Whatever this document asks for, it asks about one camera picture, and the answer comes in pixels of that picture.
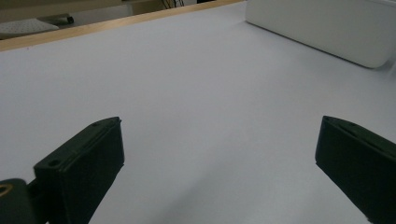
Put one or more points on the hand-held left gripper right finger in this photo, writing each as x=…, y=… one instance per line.
x=361, y=165

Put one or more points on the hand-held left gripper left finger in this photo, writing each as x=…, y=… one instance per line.
x=84, y=165

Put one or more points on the white plastic basket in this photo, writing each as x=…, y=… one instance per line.
x=327, y=28

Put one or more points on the white perforated pad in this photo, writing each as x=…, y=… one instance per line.
x=25, y=26

